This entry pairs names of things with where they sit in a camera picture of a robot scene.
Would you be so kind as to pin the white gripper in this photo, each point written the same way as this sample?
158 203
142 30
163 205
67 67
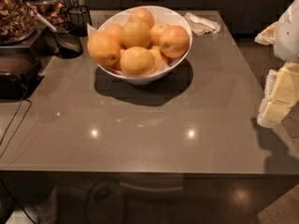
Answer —
288 34

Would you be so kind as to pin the small lower right orange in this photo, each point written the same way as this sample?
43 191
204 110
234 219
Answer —
159 57

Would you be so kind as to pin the white ceramic bowl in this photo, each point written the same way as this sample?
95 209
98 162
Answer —
102 19

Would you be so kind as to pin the folded paper napkin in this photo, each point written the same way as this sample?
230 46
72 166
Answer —
201 26

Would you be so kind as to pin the dark glass cup back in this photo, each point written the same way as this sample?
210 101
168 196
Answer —
81 17

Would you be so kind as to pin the dark glass cup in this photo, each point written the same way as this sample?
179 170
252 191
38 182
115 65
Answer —
67 41
81 17

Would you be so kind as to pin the dark glass cup front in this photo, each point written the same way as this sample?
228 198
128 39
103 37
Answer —
67 41

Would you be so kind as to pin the black appliance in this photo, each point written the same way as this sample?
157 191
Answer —
19 73

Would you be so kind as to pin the glass jar of nuts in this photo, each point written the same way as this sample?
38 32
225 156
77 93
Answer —
16 22

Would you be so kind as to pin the white spoon handle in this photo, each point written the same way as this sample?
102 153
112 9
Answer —
42 19

